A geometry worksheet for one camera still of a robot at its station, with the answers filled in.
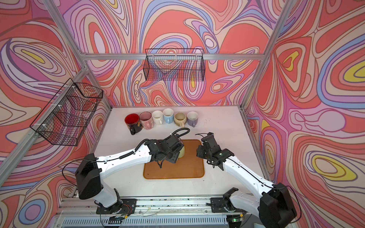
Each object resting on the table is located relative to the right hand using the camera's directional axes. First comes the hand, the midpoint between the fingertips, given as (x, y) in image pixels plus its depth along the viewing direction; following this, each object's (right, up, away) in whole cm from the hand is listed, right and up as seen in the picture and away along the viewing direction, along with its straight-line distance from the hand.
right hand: (201, 154), depth 84 cm
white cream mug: (-30, +23, +18) cm, 41 cm away
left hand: (-15, 0, -3) cm, 15 cm away
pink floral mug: (-36, +20, +14) cm, 44 cm away
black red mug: (-46, +19, +14) cm, 52 cm away
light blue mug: (-22, +24, +18) cm, 38 cm away
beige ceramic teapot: (-13, +21, +19) cm, 31 cm away
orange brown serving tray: (-7, -8, +3) cm, 11 cm away
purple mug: (-4, +22, +24) cm, 33 cm away
